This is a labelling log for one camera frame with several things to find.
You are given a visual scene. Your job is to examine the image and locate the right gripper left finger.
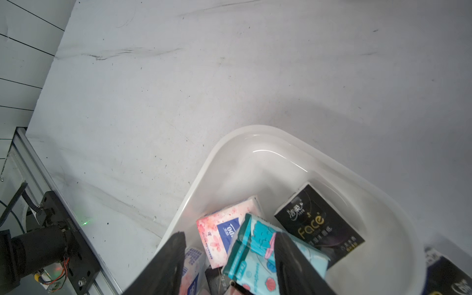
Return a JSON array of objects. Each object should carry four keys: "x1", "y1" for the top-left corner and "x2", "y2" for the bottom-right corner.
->
[{"x1": 124, "y1": 232, "x2": 186, "y2": 295}]

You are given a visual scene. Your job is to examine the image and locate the white storage box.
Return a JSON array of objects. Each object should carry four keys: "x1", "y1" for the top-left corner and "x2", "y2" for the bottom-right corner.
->
[{"x1": 163, "y1": 125, "x2": 426, "y2": 295}]

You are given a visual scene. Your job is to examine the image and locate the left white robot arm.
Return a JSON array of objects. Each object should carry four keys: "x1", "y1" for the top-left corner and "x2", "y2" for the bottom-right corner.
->
[{"x1": 1, "y1": 182, "x2": 73, "y2": 295}]

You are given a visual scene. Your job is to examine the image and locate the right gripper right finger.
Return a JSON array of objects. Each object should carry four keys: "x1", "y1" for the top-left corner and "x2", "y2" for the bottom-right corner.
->
[{"x1": 274, "y1": 232, "x2": 335, "y2": 295}]

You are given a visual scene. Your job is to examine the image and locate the teal tissue pack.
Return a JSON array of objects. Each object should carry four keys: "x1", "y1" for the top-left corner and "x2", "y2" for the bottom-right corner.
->
[{"x1": 222, "y1": 213, "x2": 329, "y2": 295}]

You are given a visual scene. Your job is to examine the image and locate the pink blue tissue pack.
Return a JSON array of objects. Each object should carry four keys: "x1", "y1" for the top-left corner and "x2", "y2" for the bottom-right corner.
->
[{"x1": 179, "y1": 247, "x2": 206, "y2": 295}]

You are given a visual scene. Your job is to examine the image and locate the tilted pink tissue pack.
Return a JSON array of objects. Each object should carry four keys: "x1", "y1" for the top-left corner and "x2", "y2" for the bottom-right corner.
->
[{"x1": 196, "y1": 195, "x2": 264, "y2": 269}]

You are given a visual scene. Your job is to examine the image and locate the black pack under teal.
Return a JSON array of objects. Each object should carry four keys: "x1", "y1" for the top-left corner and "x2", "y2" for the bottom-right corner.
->
[{"x1": 274, "y1": 183, "x2": 365, "y2": 267}]

